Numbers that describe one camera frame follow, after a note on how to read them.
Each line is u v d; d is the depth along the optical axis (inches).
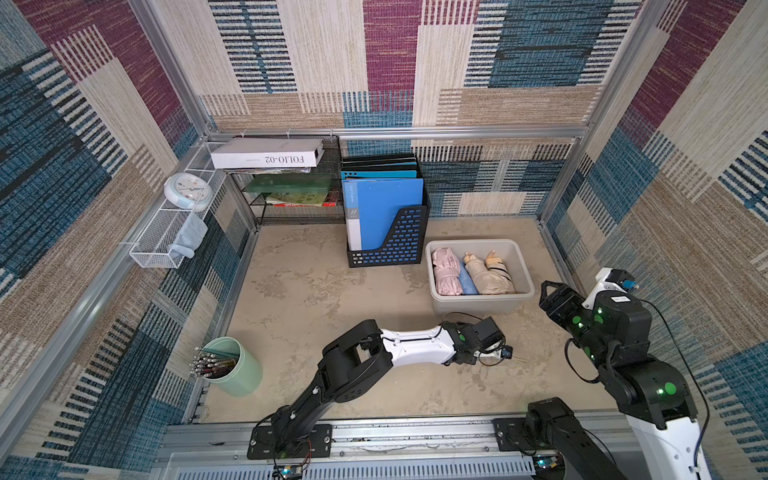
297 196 39.9
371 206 35.7
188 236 26.6
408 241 38.7
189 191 29.7
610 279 21.5
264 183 38.9
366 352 21.2
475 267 37.9
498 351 29.8
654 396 15.5
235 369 27.8
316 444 29.1
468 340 26.0
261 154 30.9
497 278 35.4
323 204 38.7
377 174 37.1
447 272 35.4
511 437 28.6
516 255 36.5
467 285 36.1
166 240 27.6
